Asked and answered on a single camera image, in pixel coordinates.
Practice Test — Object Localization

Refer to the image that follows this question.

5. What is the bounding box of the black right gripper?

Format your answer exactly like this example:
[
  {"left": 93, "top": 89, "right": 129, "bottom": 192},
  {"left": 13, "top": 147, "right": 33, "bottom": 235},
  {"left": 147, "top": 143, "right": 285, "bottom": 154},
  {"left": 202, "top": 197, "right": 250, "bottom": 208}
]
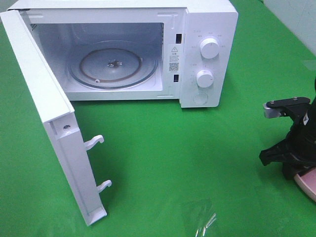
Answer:
[{"left": 259, "top": 98, "right": 316, "bottom": 180}]

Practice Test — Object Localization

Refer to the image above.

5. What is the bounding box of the pink plate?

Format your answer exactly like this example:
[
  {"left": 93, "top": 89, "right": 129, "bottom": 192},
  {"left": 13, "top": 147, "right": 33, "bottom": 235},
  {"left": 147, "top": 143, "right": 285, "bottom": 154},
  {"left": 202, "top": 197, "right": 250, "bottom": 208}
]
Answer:
[{"left": 294, "top": 168, "right": 316, "bottom": 201}]

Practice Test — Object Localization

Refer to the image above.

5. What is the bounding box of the white microwave door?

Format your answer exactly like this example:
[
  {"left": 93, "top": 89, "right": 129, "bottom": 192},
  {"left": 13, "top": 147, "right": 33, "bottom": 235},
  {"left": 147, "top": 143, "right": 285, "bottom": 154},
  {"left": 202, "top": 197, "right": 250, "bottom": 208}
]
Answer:
[{"left": 0, "top": 10, "right": 112, "bottom": 226}]

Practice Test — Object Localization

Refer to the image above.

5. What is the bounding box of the clear tape patch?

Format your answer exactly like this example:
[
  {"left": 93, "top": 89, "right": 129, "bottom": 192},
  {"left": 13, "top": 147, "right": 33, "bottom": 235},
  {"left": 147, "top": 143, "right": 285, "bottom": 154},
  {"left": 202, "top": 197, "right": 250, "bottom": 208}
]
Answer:
[{"left": 181, "top": 198, "right": 220, "bottom": 237}]

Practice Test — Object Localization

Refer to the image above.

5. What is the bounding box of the round microwave door button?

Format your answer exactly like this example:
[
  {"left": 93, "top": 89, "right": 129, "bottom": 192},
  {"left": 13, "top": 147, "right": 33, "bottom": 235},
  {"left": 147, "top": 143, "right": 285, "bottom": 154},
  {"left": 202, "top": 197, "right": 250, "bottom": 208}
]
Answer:
[{"left": 193, "top": 93, "right": 208, "bottom": 105}]

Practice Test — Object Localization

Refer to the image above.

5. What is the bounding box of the green table mat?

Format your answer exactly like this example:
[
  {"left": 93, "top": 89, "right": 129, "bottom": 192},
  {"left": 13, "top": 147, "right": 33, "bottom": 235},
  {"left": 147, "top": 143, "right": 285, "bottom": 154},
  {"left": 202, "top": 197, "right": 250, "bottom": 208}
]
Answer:
[{"left": 0, "top": 0, "right": 316, "bottom": 237}]

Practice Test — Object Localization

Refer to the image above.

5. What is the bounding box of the lower white microwave knob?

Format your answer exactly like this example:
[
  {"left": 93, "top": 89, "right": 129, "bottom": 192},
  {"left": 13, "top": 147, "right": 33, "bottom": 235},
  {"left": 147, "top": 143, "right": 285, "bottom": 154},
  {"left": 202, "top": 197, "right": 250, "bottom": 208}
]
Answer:
[{"left": 196, "top": 70, "right": 214, "bottom": 88}]

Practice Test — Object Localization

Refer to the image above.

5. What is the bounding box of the white microwave knob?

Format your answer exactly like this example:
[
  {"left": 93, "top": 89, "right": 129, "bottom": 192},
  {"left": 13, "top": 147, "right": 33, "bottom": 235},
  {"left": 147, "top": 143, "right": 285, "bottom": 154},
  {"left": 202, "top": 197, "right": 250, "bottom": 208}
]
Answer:
[
  {"left": 200, "top": 37, "right": 220, "bottom": 59},
  {"left": 196, "top": 70, "right": 214, "bottom": 88}
]

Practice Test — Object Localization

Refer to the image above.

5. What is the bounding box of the upper white microwave knob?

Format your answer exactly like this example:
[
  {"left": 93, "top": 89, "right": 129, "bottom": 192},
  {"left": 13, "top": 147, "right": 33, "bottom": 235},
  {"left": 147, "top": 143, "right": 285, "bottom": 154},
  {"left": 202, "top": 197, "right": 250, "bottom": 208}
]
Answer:
[{"left": 200, "top": 37, "right": 220, "bottom": 59}]

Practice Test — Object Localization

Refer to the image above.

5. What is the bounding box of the white microwave oven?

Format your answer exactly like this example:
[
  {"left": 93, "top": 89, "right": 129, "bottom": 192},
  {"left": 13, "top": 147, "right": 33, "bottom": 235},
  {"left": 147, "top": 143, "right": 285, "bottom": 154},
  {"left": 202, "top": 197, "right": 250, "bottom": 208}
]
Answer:
[{"left": 7, "top": 0, "right": 238, "bottom": 108}]

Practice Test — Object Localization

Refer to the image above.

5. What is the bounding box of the glass microwave turntable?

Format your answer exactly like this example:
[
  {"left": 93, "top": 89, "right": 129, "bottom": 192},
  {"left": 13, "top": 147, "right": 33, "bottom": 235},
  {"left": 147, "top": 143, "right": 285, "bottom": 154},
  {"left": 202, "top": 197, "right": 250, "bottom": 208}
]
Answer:
[{"left": 68, "top": 40, "right": 161, "bottom": 89}]

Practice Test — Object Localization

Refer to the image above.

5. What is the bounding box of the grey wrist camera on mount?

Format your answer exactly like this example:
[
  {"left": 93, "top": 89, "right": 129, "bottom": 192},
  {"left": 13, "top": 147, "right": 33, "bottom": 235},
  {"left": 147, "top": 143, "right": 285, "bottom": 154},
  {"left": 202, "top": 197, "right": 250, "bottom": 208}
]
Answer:
[{"left": 263, "top": 97, "right": 311, "bottom": 120}]

